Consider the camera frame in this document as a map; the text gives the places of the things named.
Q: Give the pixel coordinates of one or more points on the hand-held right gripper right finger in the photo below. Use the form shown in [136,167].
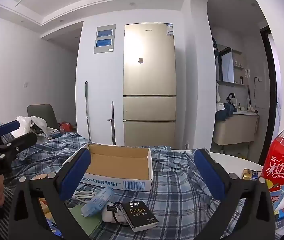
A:
[209,175]

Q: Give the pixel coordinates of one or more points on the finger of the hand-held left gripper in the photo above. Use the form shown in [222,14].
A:
[9,126]
[21,141]

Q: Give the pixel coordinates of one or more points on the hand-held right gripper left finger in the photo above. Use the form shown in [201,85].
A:
[74,175]

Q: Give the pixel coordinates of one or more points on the light blue wipes pack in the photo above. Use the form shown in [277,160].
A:
[96,202]

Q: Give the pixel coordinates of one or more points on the orange box with blue label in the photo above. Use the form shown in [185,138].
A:
[249,174]

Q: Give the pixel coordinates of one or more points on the green card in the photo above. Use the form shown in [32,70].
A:
[86,221]

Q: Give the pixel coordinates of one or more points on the white cardboard box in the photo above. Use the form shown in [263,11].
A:
[122,160]

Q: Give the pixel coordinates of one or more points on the white barcode label box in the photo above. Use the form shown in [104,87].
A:
[139,213]

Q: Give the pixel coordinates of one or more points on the white plastic bag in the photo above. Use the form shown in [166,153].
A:
[24,123]

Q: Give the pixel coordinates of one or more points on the grey chair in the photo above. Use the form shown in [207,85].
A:
[41,112]

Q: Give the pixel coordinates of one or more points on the blue plaid blanket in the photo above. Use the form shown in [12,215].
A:
[172,200]

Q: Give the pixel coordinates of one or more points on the red object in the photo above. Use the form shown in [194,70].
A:
[65,126]

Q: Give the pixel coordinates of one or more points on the beige bathroom vanity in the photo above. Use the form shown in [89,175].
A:
[234,130]

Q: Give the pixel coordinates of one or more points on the white plush with black loop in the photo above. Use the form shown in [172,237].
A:
[108,215]

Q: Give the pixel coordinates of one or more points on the grey pole with hook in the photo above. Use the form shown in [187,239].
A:
[112,125]

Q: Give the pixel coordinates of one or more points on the dark blue cloth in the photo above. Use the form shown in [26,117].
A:
[225,111]

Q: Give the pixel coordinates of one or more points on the silver mop pole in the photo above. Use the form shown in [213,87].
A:
[88,110]

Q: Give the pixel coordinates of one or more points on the light blue snack packet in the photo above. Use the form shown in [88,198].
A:
[278,195]

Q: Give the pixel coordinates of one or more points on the red iced tea bottle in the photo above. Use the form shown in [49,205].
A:
[282,160]

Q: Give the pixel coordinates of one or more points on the black faucet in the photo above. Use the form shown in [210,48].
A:
[230,98]

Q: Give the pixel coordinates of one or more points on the bathroom mirror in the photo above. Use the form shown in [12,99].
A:
[226,65]

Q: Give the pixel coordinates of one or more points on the gold refrigerator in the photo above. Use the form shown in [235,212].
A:
[149,80]

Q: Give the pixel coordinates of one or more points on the fridge magnet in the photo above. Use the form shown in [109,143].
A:
[140,60]

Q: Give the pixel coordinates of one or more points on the fridge energy label sticker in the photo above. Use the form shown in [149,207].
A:
[169,29]

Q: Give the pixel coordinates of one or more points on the black door frame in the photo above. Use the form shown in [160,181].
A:
[272,85]

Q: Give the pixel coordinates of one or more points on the bathroom wall shelf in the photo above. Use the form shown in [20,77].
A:
[239,67]

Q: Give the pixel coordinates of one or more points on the grey wall panel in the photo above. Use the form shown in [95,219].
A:
[104,38]

